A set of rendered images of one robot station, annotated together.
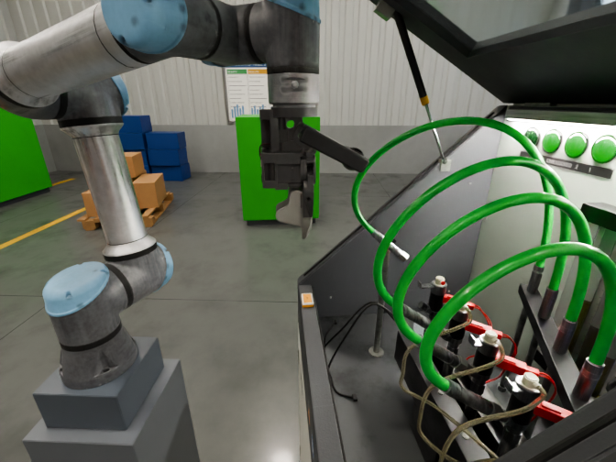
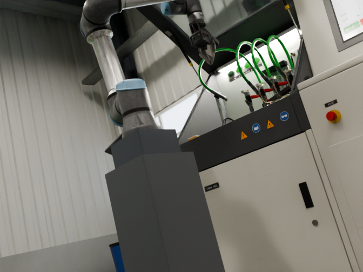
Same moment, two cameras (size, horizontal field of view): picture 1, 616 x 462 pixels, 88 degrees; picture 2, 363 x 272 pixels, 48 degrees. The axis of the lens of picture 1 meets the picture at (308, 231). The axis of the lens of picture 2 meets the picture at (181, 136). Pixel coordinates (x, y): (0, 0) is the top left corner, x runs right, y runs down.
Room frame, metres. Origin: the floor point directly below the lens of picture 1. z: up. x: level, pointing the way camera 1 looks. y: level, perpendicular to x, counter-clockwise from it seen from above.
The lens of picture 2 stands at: (-0.54, 1.48, 0.50)
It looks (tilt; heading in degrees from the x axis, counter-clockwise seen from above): 14 degrees up; 312
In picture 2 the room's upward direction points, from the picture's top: 15 degrees counter-clockwise
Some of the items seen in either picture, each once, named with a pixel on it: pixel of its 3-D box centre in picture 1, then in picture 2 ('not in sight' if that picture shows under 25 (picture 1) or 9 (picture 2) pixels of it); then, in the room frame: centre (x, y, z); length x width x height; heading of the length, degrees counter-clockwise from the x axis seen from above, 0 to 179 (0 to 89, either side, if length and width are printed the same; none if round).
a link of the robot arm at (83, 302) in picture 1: (85, 300); (132, 97); (0.57, 0.47, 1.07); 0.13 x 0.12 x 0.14; 156
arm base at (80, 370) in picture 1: (95, 345); (140, 124); (0.57, 0.48, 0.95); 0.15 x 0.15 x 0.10
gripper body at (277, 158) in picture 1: (290, 148); (200, 34); (0.51, 0.03, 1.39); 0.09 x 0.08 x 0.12; 95
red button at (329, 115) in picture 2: not in sight; (332, 116); (0.06, -0.02, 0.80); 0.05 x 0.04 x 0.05; 5
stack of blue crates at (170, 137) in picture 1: (151, 148); not in sight; (6.41, 3.08, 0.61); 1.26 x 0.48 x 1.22; 88
